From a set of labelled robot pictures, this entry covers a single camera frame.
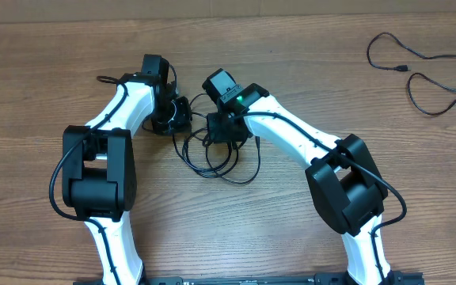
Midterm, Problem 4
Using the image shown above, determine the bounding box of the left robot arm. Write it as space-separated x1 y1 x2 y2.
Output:
51 54 192 284

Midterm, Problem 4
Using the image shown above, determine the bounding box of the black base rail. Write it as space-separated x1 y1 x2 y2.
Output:
73 271 425 285

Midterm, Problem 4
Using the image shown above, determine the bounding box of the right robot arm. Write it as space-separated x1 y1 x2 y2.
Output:
202 69 390 284

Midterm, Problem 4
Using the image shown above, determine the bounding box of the black cables bundle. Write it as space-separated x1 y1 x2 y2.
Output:
171 93 262 186

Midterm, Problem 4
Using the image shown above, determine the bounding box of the separated black usb cable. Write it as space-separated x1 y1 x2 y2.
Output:
366 32 456 117

